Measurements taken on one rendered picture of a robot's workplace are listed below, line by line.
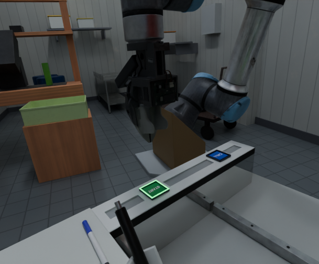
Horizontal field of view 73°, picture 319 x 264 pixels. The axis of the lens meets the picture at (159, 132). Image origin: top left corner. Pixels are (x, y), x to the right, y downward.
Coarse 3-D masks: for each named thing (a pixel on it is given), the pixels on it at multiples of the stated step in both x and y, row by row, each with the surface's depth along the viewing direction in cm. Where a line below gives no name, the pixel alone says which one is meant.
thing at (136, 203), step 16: (224, 144) 78; (240, 144) 77; (192, 160) 68; (208, 160) 68; (224, 160) 67; (160, 176) 61; (176, 176) 61; (192, 176) 60; (128, 192) 55; (176, 192) 54; (96, 208) 50; (112, 208) 50; (128, 208) 50; (144, 208) 49; (112, 224) 45
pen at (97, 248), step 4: (84, 220) 44; (84, 224) 43; (88, 224) 44; (88, 228) 42; (88, 232) 42; (92, 232) 42; (92, 236) 40; (92, 240) 40; (96, 240) 40; (92, 244) 39; (96, 244) 39; (96, 248) 38; (100, 248) 38; (96, 252) 38; (100, 252) 37; (100, 256) 36; (104, 256) 36; (100, 260) 36; (104, 260) 36
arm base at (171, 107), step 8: (184, 96) 88; (176, 104) 88; (184, 104) 87; (192, 104) 87; (176, 112) 86; (184, 112) 86; (192, 112) 87; (200, 112) 91; (184, 120) 86; (192, 120) 88; (192, 128) 90
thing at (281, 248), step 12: (216, 204) 65; (228, 216) 61; (240, 216) 59; (240, 228) 58; (252, 228) 55; (264, 240) 53; (276, 240) 51; (276, 252) 51; (288, 252) 49; (300, 252) 48
